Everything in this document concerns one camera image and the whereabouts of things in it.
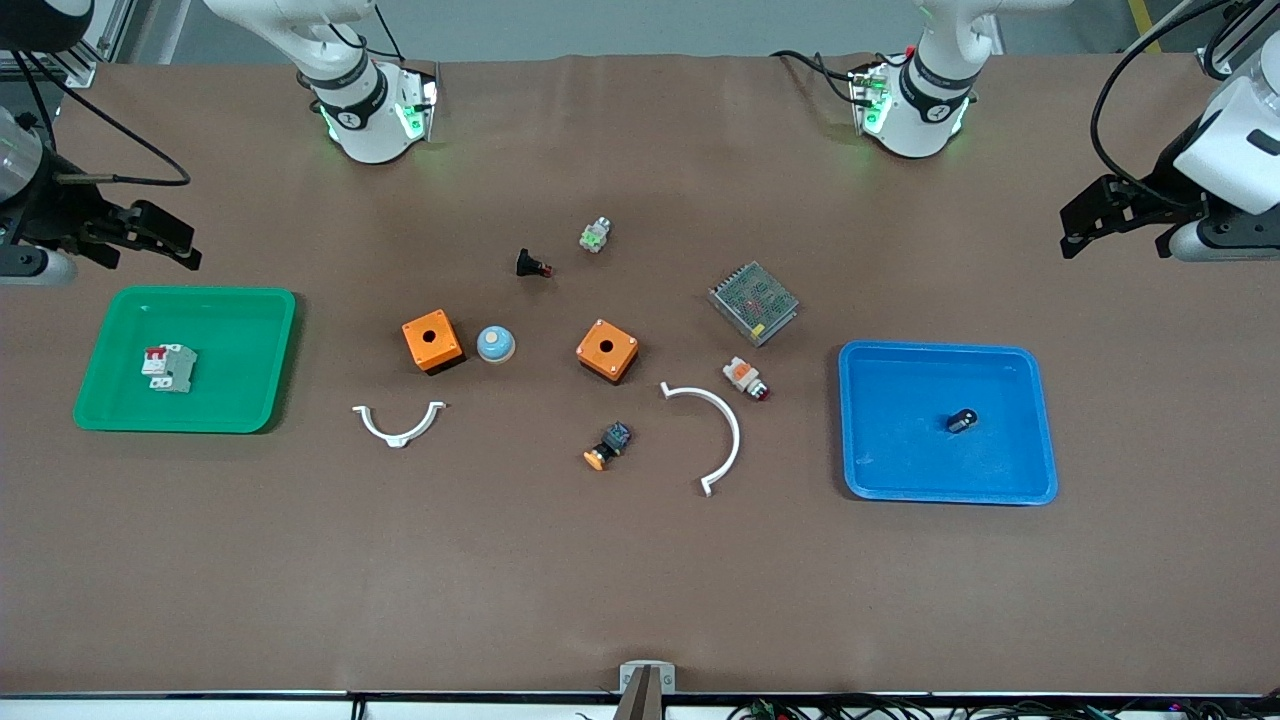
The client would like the orange button enclosure box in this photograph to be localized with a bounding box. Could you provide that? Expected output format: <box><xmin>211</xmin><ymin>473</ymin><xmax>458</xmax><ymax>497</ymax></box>
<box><xmin>575</xmin><ymin>319</ymin><xmax>641</xmax><ymax>386</ymax></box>
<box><xmin>402</xmin><ymin>309</ymin><xmax>466</xmax><ymax>376</ymax></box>

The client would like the black right base cable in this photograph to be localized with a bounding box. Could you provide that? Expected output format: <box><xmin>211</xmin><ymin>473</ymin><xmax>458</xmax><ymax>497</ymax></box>
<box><xmin>300</xmin><ymin>0</ymin><xmax>406</xmax><ymax>61</ymax></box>

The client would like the aluminium profile frame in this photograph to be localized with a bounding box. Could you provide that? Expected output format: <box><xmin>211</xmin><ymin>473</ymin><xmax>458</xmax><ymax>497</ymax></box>
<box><xmin>55</xmin><ymin>0</ymin><xmax>136</xmax><ymax>89</ymax></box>

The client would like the dark camera mount pole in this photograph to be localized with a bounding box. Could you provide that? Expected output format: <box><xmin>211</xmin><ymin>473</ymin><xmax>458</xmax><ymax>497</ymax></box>
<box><xmin>612</xmin><ymin>668</ymin><xmax>666</xmax><ymax>720</ymax></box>

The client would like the grey metal clamp bracket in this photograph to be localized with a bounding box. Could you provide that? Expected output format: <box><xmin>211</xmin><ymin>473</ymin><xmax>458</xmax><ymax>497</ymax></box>
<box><xmin>619</xmin><ymin>660</ymin><xmax>677</xmax><ymax>696</ymax></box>

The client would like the white table edge rail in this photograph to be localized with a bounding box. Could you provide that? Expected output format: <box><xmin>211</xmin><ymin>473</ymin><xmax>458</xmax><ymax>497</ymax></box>
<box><xmin>0</xmin><ymin>693</ymin><xmax>1280</xmax><ymax>720</ymax></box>

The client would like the white red circuit breaker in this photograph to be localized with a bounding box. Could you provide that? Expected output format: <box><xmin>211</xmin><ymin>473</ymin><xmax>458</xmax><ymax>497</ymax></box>
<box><xmin>140</xmin><ymin>343</ymin><xmax>198</xmax><ymax>394</ymax></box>

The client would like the orange mushroom push button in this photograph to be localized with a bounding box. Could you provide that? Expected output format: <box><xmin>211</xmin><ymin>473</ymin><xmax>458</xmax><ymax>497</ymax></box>
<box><xmin>583</xmin><ymin>421</ymin><xmax>633</xmax><ymax>472</ymax></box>

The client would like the large white curved bracket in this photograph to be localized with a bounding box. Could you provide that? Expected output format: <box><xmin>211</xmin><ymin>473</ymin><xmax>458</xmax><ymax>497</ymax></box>
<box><xmin>659</xmin><ymin>381</ymin><xmax>743</xmax><ymax>498</ymax></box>

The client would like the small white curved bracket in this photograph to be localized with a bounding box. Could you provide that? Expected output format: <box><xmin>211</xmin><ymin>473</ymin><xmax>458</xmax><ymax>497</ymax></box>
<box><xmin>352</xmin><ymin>401</ymin><xmax>447</xmax><ymax>449</ymax></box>

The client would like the blue plastic tray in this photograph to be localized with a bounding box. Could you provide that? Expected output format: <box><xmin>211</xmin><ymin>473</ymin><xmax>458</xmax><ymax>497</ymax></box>
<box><xmin>838</xmin><ymin>340</ymin><xmax>1060</xmax><ymax>506</ymax></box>

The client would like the brown table mat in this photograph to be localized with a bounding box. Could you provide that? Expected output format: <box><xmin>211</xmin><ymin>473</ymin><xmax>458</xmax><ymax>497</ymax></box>
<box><xmin>0</xmin><ymin>52</ymin><xmax>1280</xmax><ymax>698</ymax></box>

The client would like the green plastic tray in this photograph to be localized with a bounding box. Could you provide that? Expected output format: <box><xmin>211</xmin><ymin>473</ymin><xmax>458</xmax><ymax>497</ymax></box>
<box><xmin>73</xmin><ymin>286</ymin><xmax>298</xmax><ymax>435</ymax></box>

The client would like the black left base cable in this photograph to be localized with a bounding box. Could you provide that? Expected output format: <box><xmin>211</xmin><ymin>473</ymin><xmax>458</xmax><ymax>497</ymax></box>
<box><xmin>770</xmin><ymin>48</ymin><xmax>906</xmax><ymax>106</ymax></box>

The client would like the white orange indicator light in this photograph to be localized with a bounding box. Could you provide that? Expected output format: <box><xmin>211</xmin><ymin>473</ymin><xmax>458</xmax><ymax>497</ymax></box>
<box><xmin>722</xmin><ymin>356</ymin><xmax>772</xmax><ymax>403</ymax></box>

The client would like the metal mesh power supply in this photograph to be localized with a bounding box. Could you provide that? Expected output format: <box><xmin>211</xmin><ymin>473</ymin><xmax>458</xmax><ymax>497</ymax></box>
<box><xmin>708</xmin><ymin>261</ymin><xmax>800</xmax><ymax>348</ymax></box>

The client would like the black base cable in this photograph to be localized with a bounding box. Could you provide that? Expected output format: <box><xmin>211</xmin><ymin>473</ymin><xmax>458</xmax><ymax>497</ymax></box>
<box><xmin>300</xmin><ymin>0</ymin><xmax>406</xmax><ymax>61</ymax></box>
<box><xmin>770</xmin><ymin>48</ymin><xmax>906</xmax><ymax>106</ymax></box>

